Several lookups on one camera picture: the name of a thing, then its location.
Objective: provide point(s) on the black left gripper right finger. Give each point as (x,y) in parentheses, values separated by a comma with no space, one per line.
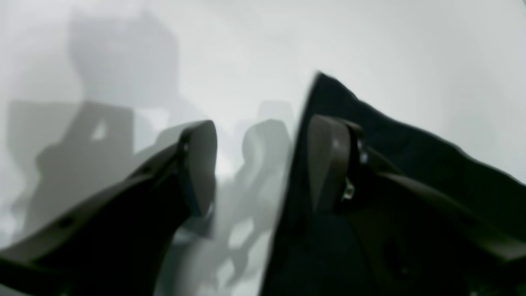
(417,240)

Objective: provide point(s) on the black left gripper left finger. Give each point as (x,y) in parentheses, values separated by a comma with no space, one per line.
(114,243)

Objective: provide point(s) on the black t-shirt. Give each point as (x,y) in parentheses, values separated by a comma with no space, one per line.
(318,254)

